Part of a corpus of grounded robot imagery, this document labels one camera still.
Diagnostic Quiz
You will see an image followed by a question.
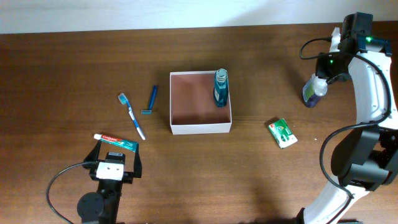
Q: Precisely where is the blue white toothbrush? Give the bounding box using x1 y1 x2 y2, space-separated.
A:
118 93 146 140

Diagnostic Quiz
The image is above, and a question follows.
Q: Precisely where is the blue disposable razor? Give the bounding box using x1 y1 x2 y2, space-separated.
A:
141 85 158 114

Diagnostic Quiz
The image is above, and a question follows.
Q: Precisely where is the green white soap packet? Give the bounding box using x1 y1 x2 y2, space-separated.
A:
268 119 298 149

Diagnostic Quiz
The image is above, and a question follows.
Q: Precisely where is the green mouthwash bottle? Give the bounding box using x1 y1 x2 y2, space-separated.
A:
213 68 229 107

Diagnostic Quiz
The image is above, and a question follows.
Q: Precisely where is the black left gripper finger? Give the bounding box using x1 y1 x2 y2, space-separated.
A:
83 140 101 169
133 145 142 178

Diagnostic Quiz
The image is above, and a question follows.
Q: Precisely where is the red green toothpaste tube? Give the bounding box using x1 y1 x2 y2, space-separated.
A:
93 134 139 152

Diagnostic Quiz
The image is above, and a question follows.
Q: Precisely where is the pink open box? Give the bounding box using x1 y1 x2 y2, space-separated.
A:
169 71 232 135

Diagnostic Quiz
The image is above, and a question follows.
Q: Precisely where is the clear soap pump bottle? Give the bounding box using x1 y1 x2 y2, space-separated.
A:
302 27 342 108

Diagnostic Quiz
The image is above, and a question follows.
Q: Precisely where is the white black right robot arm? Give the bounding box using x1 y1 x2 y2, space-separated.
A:
134 38 393 223

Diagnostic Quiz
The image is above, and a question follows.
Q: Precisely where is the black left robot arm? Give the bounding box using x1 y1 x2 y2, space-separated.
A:
77 141 142 224

